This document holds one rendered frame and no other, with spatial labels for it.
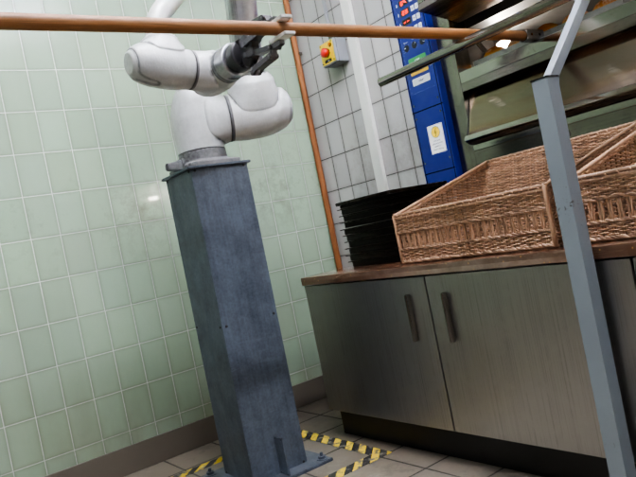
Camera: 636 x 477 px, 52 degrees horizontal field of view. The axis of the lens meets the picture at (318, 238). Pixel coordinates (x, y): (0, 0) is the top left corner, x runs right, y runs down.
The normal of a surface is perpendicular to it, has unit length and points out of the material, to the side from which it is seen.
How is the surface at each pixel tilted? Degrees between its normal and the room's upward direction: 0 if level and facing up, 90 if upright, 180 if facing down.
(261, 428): 90
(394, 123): 90
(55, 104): 90
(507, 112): 70
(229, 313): 90
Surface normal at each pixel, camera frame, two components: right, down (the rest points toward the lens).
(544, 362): -0.79, 0.17
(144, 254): 0.58, -0.11
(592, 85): -0.81, -0.18
